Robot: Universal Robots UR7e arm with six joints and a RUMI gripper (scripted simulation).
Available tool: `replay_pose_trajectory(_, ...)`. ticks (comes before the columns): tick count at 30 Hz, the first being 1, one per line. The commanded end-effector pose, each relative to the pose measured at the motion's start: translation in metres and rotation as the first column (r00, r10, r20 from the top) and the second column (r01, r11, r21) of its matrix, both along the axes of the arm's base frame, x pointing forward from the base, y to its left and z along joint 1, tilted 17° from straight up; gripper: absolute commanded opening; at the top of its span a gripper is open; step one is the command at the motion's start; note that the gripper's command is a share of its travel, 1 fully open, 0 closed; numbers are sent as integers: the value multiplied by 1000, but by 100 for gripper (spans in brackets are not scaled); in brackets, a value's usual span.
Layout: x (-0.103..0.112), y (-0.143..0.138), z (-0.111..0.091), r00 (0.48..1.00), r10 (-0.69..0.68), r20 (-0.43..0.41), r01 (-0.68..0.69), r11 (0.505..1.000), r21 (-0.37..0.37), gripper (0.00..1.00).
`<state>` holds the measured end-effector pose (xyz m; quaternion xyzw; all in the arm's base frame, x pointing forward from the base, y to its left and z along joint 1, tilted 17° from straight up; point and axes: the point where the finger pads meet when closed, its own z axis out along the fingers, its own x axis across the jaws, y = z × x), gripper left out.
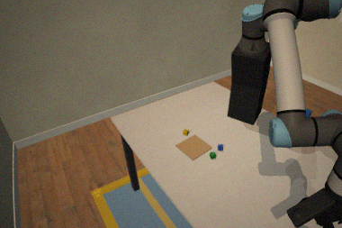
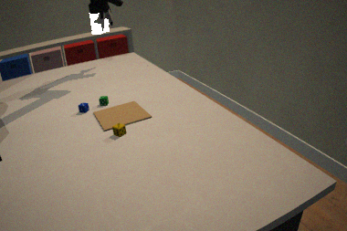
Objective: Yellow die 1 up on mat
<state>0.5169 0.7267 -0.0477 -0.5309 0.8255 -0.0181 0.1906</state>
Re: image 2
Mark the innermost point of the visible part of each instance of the yellow die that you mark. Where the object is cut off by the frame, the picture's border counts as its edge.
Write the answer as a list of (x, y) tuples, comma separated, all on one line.
[(119, 129)]

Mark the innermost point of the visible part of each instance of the blue die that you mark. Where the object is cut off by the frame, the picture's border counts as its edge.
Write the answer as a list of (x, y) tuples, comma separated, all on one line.
[(83, 107)]

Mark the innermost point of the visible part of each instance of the green die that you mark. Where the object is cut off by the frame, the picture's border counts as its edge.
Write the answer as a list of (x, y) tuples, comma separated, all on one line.
[(104, 101)]

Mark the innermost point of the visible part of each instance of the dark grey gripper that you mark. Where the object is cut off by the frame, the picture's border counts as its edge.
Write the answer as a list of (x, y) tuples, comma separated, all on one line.
[(98, 7)]

